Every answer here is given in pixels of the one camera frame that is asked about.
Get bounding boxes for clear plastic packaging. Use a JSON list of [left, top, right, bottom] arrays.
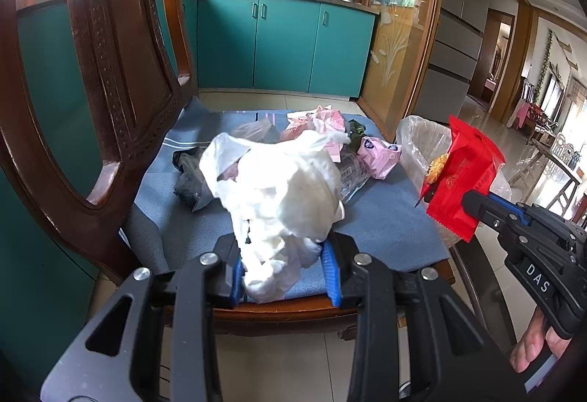
[[336, 146, 370, 203]]

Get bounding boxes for tied clear plastic bag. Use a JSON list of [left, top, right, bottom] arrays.
[[229, 117, 281, 144]]

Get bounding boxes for red snack wrapper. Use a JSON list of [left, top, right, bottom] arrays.
[[420, 116, 506, 242]]

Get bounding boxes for white plastic bag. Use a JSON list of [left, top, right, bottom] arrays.
[[200, 130, 349, 304]]

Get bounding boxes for small pink wrapper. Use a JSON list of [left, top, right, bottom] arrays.
[[357, 137, 402, 180]]

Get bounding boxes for dark wooden chair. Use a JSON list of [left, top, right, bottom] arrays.
[[0, 0, 456, 338]]

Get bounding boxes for blue seat cushion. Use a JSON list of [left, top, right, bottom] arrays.
[[120, 100, 449, 274]]

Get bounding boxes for person's right hand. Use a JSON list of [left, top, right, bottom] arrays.
[[509, 307, 571, 373]]

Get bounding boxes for teal kitchen cabinets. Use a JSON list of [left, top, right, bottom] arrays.
[[0, 0, 378, 384]]

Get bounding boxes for green crumpled wrapper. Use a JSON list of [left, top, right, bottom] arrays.
[[346, 119, 366, 151]]

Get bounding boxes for grey refrigerator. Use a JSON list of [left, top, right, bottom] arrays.
[[414, 0, 489, 124]]

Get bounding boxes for pink printed plastic bag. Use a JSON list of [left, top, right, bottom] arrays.
[[280, 106, 347, 141]]

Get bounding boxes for dark grey plastic bag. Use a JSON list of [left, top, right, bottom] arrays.
[[172, 146, 213, 212]]

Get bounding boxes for glass sliding door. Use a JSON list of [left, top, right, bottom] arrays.
[[358, 0, 442, 140]]

